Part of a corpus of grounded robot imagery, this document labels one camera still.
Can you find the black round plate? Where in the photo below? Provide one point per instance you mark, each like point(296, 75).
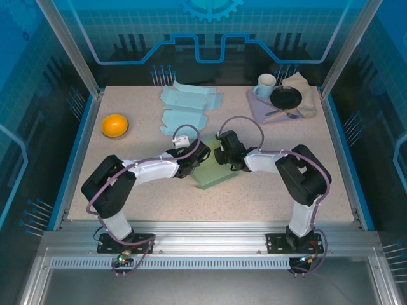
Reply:
point(286, 97)

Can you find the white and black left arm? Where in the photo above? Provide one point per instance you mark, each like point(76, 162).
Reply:
point(152, 170)

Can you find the grey knife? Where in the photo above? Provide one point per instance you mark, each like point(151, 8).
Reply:
point(271, 112)

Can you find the aluminium side rail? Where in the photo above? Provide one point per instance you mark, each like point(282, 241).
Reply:
point(334, 133)
point(82, 152)

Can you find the beige cloth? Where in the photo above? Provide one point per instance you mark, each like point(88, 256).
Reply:
point(306, 95)

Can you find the light blue paper box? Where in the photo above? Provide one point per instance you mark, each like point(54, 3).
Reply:
point(184, 98)

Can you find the aluminium corner post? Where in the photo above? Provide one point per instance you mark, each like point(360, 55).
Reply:
point(73, 54)
point(346, 54)

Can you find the lavender plastic tray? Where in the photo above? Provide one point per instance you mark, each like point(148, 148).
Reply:
point(259, 111)

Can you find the orange dome object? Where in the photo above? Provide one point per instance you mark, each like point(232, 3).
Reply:
point(114, 124)

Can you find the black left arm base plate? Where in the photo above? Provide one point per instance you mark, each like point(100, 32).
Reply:
point(106, 246)

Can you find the light blue mug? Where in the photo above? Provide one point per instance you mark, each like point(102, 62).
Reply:
point(264, 90)

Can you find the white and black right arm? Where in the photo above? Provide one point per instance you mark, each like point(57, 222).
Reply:
point(264, 160)

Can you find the silver fork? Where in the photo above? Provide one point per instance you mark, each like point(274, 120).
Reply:
point(291, 114)

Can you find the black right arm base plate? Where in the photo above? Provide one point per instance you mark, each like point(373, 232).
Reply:
point(275, 243)

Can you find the green paper box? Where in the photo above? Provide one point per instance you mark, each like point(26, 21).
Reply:
point(210, 178)

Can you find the aluminium frame rail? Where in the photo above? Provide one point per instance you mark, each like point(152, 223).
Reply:
point(210, 238)

